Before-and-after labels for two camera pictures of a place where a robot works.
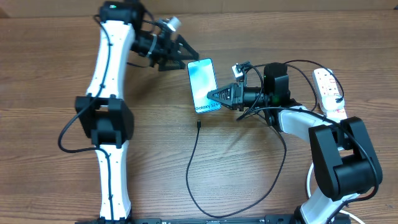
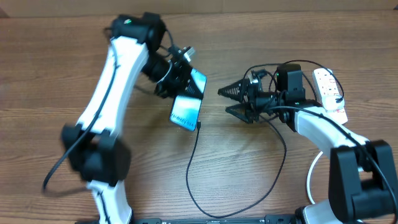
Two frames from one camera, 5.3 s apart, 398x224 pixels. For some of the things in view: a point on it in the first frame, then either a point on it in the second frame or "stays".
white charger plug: x=333 y=101 stays
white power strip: x=327 y=84 stays
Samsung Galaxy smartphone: x=203 y=81 → x=185 y=109
